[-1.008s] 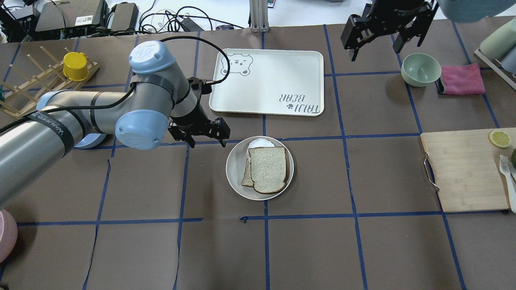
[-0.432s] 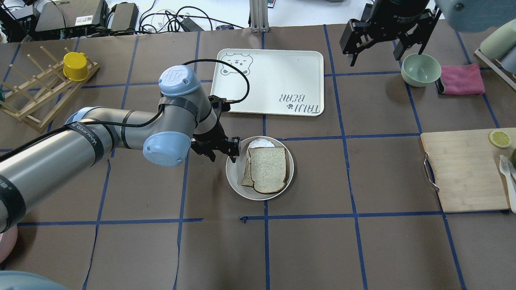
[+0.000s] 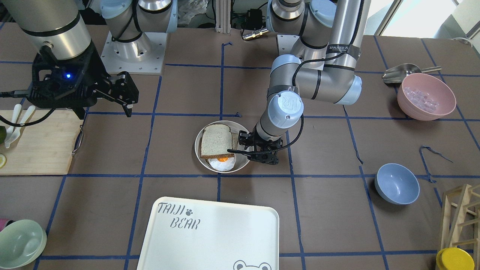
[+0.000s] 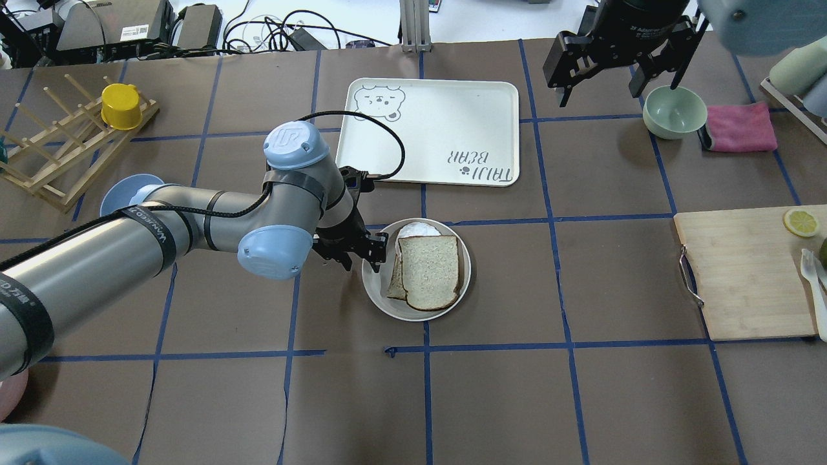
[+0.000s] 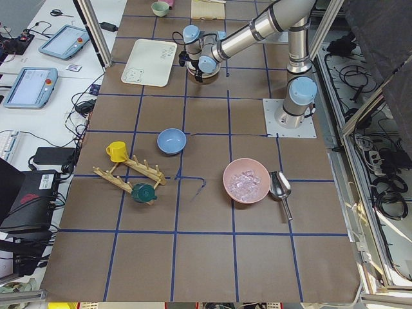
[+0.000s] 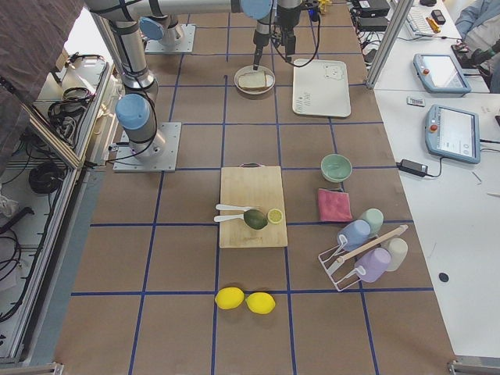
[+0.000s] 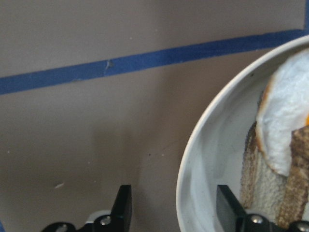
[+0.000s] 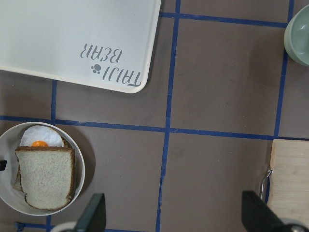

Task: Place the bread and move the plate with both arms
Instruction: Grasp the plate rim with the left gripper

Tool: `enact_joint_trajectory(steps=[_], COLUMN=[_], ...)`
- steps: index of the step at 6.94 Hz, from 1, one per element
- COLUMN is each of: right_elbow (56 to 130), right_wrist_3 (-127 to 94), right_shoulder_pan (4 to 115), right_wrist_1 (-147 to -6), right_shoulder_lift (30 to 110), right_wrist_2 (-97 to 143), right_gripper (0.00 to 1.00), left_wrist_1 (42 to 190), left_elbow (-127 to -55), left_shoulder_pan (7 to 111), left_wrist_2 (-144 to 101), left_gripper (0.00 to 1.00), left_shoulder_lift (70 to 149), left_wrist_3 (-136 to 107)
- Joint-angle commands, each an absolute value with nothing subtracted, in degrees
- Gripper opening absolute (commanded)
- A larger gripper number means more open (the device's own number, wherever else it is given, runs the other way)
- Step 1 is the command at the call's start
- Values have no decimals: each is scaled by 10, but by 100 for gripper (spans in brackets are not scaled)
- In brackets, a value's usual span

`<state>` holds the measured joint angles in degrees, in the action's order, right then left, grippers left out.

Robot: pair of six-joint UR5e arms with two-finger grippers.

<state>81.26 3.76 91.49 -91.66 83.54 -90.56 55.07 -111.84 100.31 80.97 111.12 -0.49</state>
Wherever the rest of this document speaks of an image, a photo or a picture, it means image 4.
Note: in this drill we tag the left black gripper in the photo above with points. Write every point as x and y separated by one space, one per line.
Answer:
340 241

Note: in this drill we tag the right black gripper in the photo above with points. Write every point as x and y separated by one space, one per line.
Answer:
636 30

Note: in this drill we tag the cream round plate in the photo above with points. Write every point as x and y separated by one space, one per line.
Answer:
375 282

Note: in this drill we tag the bread slice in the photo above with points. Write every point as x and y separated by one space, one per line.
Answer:
396 288
431 271

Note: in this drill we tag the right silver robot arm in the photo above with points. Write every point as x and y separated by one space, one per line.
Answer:
759 28

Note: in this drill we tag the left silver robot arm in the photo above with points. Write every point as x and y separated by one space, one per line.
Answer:
304 205

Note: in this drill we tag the bread slice on plate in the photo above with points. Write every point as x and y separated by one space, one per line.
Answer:
396 288

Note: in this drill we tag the toy fried egg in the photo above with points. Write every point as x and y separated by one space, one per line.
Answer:
417 229

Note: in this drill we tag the mint green bowl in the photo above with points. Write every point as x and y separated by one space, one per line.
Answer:
673 114

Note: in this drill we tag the pink cloth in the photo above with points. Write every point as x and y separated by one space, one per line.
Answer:
738 129

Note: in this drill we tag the cream bear tray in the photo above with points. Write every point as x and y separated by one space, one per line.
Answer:
432 131

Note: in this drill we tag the green cup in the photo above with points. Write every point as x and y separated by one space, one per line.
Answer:
798 71

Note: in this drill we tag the blue cup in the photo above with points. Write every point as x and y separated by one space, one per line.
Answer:
815 99

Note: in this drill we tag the wooden cutting board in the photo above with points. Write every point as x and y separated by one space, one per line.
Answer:
746 268

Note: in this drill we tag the lemon half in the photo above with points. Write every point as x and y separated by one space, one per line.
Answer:
801 223

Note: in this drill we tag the blue bowl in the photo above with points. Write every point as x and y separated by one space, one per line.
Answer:
129 191

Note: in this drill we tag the green avocado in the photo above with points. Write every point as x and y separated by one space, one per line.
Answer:
822 253

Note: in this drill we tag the yellow cup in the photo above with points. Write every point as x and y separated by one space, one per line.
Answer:
121 106

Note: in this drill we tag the wooden peg rack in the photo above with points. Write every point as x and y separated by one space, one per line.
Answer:
60 162

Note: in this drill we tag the black electronics box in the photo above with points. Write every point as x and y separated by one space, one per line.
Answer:
93 24

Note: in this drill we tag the pink bowl with ice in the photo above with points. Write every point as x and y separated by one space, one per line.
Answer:
12 391

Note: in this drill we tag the white wire cup rack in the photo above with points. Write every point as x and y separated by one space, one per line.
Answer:
795 107

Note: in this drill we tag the aluminium frame post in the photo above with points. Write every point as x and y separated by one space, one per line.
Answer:
415 26

